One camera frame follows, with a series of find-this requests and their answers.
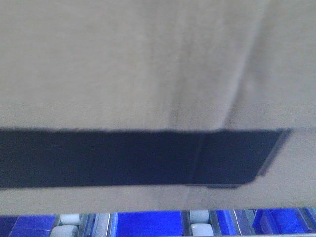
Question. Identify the blue bin right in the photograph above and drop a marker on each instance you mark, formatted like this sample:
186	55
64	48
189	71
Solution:
265	221

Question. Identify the blue plastic crate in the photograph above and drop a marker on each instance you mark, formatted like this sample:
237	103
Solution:
147	224

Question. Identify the roller track rail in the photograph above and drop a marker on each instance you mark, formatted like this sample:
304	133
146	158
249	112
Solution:
198	223
81	225

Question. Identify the right roller track rail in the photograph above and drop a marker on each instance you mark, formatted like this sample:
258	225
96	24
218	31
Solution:
198	223

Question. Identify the left roller track rail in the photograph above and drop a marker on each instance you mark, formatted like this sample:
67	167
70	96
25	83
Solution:
81	225

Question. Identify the blue plastic bin left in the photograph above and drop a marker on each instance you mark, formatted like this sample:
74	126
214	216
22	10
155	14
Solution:
26	225

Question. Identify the brown cardboard box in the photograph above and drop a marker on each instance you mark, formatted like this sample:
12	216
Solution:
136	105

